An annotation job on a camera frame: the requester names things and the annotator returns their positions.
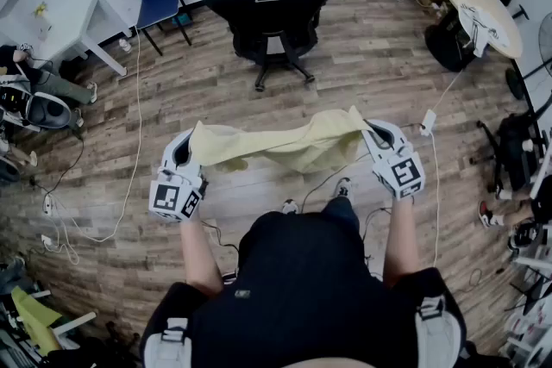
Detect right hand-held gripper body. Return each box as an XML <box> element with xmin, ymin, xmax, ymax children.
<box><xmin>373</xmin><ymin>144</ymin><xmax>427</xmax><ymax>201</ymax></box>

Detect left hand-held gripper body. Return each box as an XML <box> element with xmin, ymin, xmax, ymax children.
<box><xmin>148</xmin><ymin>167</ymin><xmax>209</xmax><ymax>224</ymax></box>

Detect pale yellow clothes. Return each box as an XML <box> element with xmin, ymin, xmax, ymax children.
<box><xmin>189</xmin><ymin>105</ymin><xmax>376</xmax><ymax>174</ymax></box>

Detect black office chair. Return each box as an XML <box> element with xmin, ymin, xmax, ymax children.
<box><xmin>203</xmin><ymin>0</ymin><xmax>334</xmax><ymax>93</ymax></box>

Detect person's left forearm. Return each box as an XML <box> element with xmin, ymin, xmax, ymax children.
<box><xmin>179</xmin><ymin>209</ymin><xmax>225</xmax><ymax>297</ymax></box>

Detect person's right forearm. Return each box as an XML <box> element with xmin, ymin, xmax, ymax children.
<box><xmin>382</xmin><ymin>196</ymin><xmax>422</xmax><ymax>290</ymax></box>

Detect black swivel chair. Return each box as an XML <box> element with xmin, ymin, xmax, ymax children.
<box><xmin>468</xmin><ymin>111</ymin><xmax>547</xmax><ymax>195</ymax></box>

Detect person's right shoe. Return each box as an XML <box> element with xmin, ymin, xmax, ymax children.
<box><xmin>331</xmin><ymin>177</ymin><xmax>354</xmax><ymax>203</ymax></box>

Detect person's dark trousers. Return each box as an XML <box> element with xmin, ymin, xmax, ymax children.
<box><xmin>321</xmin><ymin>196</ymin><xmax>361</xmax><ymax>232</ymax></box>

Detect red white sneaker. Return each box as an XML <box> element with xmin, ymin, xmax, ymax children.
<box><xmin>477</xmin><ymin>200</ymin><xmax>505</xmax><ymax>229</ymax></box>

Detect black round table base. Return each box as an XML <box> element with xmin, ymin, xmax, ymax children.
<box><xmin>423</xmin><ymin>6</ymin><xmax>478</xmax><ymax>73</ymax></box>

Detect black white sneaker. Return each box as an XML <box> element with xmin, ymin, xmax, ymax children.
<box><xmin>506</xmin><ymin>221</ymin><xmax>538</xmax><ymax>253</ymax></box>

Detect white printed cloth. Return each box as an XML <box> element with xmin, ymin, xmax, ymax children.
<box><xmin>456</xmin><ymin>0</ymin><xmax>504</xmax><ymax>58</ymax></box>

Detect person's black shirt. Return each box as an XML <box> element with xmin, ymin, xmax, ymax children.
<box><xmin>140</xmin><ymin>210</ymin><xmax>469</xmax><ymax>368</ymax></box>

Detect white rectangular table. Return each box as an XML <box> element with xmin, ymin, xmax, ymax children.
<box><xmin>0</xmin><ymin>0</ymin><xmax>133</xmax><ymax>78</ymax></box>

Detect yellow-green sheet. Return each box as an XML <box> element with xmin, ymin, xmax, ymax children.
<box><xmin>10</xmin><ymin>285</ymin><xmax>64</xmax><ymax>357</ymax></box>

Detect long cream cable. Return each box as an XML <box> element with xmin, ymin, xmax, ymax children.
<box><xmin>55</xmin><ymin>24</ymin><xmax>143</xmax><ymax>245</ymax></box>

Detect white power cable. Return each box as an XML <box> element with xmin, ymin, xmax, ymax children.
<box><xmin>430</xmin><ymin>68</ymin><xmax>466</xmax><ymax>113</ymax></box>

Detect left grey shoulder strap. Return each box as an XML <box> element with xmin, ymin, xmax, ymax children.
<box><xmin>143</xmin><ymin>316</ymin><xmax>193</xmax><ymax>368</ymax></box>

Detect grey shoulder strap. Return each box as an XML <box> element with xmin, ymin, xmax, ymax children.
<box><xmin>415</xmin><ymin>295</ymin><xmax>463</xmax><ymax>368</ymax></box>
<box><xmin>143</xmin><ymin>316</ymin><xmax>193</xmax><ymax>368</ymax></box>

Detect white wooden rail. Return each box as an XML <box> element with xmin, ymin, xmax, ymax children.
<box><xmin>51</xmin><ymin>311</ymin><xmax>97</xmax><ymax>335</ymax></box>

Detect right grey shoulder strap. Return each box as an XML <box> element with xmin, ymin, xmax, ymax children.
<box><xmin>415</xmin><ymin>295</ymin><xmax>463</xmax><ymax>368</ymax></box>

